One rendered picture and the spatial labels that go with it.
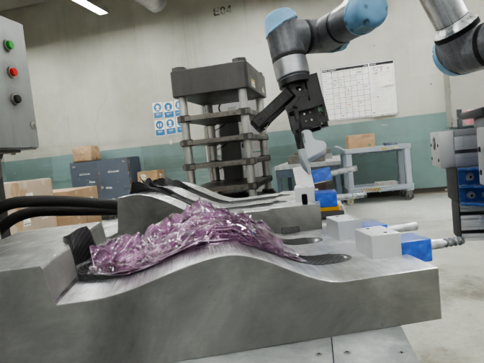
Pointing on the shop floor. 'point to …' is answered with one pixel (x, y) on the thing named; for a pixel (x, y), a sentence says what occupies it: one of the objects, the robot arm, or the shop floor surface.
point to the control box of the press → (14, 97)
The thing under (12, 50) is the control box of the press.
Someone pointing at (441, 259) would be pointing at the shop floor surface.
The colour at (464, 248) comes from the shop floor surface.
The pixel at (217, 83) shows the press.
